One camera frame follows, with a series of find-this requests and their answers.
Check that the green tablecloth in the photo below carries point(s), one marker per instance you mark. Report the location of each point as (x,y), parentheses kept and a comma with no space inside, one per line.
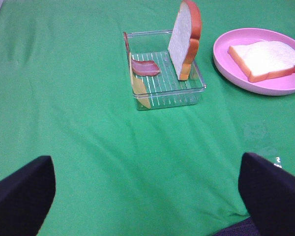
(65,92)

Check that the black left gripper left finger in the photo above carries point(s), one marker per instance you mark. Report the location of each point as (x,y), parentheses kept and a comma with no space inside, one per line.
(26,197)

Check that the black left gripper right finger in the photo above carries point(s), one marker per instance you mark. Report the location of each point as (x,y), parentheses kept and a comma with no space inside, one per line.
(268,193)

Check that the yellow cheese slice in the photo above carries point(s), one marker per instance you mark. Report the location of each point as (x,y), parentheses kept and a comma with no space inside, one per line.
(138,87)

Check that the bread slice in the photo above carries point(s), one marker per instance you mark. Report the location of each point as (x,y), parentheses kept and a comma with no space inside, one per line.
(264,60)
(185,39)

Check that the left clear plastic tray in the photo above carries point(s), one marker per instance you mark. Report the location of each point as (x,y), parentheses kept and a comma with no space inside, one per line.
(164,90)

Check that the bacon strip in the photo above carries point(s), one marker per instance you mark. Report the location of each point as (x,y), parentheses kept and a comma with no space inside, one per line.
(141,68)

